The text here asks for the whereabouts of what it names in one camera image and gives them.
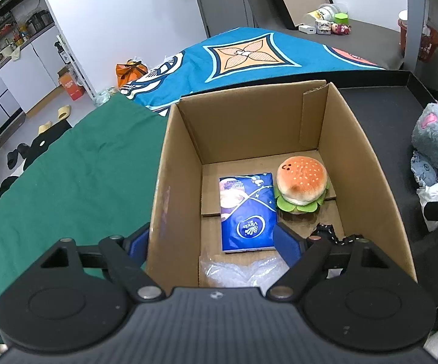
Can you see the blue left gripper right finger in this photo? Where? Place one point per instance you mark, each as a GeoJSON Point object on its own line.
{"type": "Point", "coordinates": [288, 244]}

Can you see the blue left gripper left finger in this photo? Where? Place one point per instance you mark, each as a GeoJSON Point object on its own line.
{"type": "Point", "coordinates": [136, 244]}

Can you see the white soft bundle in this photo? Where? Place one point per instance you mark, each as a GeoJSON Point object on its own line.
{"type": "Point", "coordinates": [428, 194]}

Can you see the clear bubble wrap bag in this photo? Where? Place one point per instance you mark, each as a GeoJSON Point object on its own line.
{"type": "Point", "coordinates": [241, 270]}

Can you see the blue-grey patterned cloth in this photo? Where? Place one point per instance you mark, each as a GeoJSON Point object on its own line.
{"type": "Point", "coordinates": [425, 174]}

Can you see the brown cardboard box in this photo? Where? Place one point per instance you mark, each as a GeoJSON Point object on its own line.
{"type": "Point", "coordinates": [294, 147]}

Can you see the blue tissue pack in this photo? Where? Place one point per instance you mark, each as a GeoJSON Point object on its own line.
{"type": "Point", "coordinates": [247, 212]}

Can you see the hamburger plush toy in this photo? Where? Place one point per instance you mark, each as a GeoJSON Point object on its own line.
{"type": "Point", "coordinates": [302, 184]}

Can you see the green cloth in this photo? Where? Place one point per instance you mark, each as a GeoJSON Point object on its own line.
{"type": "Point", "coordinates": [96, 180]}

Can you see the black shallow tray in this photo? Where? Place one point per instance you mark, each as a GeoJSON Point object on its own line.
{"type": "Point", "coordinates": [387, 105]}

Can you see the black dice stool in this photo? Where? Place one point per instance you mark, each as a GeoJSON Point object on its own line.
{"type": "Point", "coordinates": [42, 142]}

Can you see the black slipper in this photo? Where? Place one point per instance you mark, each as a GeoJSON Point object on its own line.
{"type": "Point", "coordinates": [12, 159]}
{"type": "Point", "coordinates": [23, 149]}

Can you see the yellow slipper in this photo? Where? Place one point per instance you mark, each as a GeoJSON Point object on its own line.
{"type": "Point", "coordinates": [44, 127]}
{"type": "Point", "coordinates": [64, 112]}

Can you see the orange carton box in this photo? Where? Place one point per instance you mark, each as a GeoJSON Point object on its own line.
{"type": "Point", "coordinates": [74, 90]}

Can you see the orange gift bag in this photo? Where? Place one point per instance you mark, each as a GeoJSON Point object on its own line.
{"type": "Point", "coordinates": [130, 71]}

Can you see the blue patterned blanket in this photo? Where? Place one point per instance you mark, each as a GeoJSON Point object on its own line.
{"type": "Point", "coordinates": [236, 56]}

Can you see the green round container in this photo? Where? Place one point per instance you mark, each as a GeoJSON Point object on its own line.
{"type": "Point", "coordinates": [341, 18]}

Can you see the white plastic bottle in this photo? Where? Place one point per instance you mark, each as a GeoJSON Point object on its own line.
{"type": "Point", "coordinates": [325, 12]}

